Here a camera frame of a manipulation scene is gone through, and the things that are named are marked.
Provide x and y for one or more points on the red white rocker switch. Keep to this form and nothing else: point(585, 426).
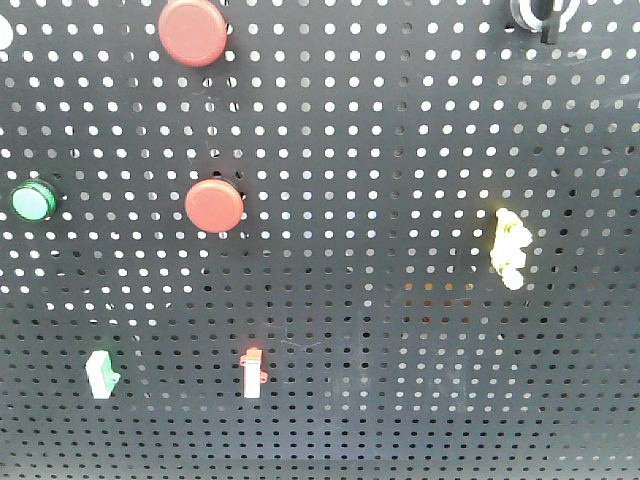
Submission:
point(253, 375)

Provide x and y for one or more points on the green white rocker switch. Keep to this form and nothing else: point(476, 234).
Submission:
point(101, 376)

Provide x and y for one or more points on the red mushroom button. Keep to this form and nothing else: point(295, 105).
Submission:
point(192, 32)
point(214, 206)

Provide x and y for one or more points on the yellow toggle switch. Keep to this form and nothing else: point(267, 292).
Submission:
point(507, 255)

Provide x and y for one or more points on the lower red mushroom button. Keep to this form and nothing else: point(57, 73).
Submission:
point(214, 206)

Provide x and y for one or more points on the black perforated pegboard panel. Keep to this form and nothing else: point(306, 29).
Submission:
point(372, 143)

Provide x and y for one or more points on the green round push button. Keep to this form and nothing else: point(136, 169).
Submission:
point(34, 200)

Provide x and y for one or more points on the black rotary selector knob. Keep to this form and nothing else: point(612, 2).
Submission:
point(546, 17)

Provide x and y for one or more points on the upper red mushroom button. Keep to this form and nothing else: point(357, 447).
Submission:
point(192, 32)

